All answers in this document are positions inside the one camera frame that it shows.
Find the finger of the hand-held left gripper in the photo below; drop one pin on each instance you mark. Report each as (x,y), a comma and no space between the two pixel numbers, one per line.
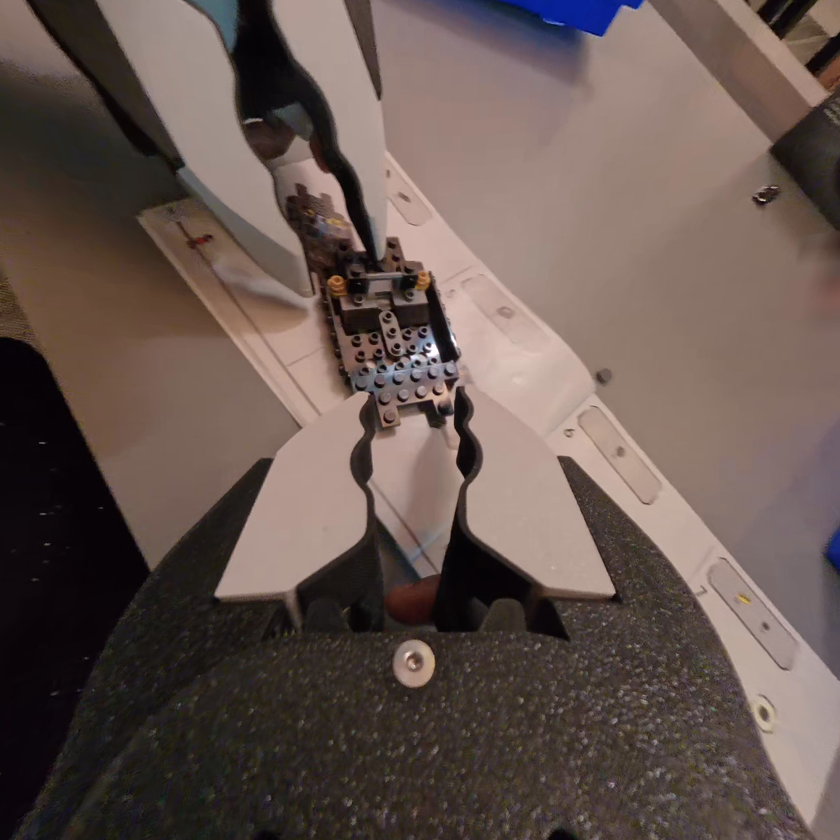
(358,131)
(190,98)

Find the small black lego piece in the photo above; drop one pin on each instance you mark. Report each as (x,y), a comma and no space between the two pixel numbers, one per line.
(766,194)

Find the white instruction booklet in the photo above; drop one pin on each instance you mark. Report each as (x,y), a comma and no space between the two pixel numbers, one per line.
(525,387)

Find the person's black speckled clothing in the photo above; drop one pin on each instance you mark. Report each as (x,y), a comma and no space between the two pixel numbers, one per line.
(52,525)

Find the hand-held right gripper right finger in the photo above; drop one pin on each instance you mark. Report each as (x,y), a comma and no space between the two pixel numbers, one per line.
(525,518)

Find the large blue plastic bin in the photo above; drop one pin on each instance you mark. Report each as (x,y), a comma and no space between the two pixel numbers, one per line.
(571,13)

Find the black textured object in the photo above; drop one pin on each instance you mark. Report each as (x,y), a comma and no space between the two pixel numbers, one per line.
(814,164)

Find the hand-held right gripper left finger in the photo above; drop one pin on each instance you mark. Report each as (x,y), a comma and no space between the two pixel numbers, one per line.
(308,512)

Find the black lego model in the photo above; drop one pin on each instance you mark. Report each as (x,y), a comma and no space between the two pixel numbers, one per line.
(394,367)

